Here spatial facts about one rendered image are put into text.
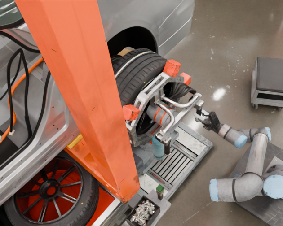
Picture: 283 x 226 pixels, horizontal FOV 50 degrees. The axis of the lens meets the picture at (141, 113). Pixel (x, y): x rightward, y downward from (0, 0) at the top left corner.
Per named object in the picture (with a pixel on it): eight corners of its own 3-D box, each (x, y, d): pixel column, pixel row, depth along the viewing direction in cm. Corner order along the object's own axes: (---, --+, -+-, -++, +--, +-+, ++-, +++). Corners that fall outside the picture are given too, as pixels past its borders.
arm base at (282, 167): (298, 170, 212) (298, 173, 203) (290, 194, 216) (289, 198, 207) (270, 160, 221) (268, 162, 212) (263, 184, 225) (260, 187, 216)
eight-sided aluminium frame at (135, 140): (175, 104, 242) (177, 56, 197) (182, 108, 239) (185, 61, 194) (130, 152, 222) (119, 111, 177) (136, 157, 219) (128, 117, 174)
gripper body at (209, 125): (201, 126, 208) (216, 136, 203) (203, 120, 201) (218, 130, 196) (208, 119, 211) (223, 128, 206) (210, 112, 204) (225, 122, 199)
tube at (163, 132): (156, 102, 196) (156, 92, 187) (181, 117, 188) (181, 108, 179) (139, 119, 189) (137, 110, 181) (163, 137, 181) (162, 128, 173)
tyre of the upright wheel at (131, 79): (78, 97, 182) (105, 140, 239) (106, 117, 172) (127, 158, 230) (149, 28, 200) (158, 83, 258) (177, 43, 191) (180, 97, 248)
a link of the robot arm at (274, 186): (292, 191, 206) (289, 200, 191) (265, 191, 215) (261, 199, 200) (289, 169, 206) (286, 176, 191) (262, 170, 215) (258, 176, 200)
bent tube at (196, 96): (176, 83, 203) (176, 72, 194) (200, 97, 195) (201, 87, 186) (159, 99, 197) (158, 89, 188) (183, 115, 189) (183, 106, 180)
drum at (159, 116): (158, 106, 218) (158, 94, 206) (182, 122, 209) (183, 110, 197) (146, 119, 213) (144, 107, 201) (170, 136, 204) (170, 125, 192)
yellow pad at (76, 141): (72, 126, 226) (70, 123, 222) (84, 136, 220) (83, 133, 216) (58, 139, 221) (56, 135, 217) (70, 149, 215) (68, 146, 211)
